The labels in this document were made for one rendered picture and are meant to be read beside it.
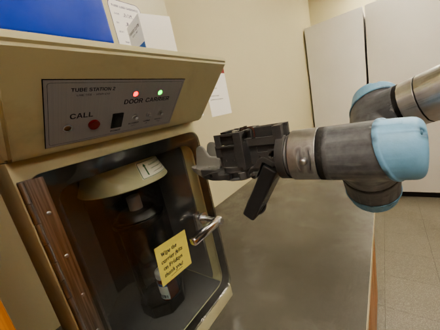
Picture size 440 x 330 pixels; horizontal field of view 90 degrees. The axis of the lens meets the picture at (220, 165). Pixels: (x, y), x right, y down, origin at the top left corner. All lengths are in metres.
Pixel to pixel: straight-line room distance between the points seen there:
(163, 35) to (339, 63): 2.91
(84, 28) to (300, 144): 0.28
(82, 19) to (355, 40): 3.05
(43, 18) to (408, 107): 0.45
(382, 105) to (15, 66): 0.46
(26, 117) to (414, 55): 3.14
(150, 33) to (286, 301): 0.63
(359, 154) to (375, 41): 2.91
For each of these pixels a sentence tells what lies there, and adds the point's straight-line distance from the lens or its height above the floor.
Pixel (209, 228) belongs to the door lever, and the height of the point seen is 1.20.
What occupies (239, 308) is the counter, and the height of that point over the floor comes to 0.94.
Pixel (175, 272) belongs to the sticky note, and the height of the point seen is 1.14.
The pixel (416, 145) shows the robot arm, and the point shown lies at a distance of 0.31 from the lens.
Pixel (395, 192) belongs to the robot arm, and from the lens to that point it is 0.41.
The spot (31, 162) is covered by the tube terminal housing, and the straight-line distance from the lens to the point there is 0.35.
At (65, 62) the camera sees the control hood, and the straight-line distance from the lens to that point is 0.27.
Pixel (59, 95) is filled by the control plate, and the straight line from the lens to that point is 0.29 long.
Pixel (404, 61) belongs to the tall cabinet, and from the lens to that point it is 3.17.
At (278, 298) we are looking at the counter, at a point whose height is 0.94.
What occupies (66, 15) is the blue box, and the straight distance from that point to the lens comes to 0.29.
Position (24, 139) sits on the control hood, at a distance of 0.31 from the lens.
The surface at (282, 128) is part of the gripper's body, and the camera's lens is 0.34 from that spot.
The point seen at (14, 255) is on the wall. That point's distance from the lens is 0.81.
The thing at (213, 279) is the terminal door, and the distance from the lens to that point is 0.58.
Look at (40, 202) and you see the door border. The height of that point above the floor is 1.36.
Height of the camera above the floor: 1.41
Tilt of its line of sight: 13 degrees down
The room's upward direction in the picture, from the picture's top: 12 degrees counter-clockwise
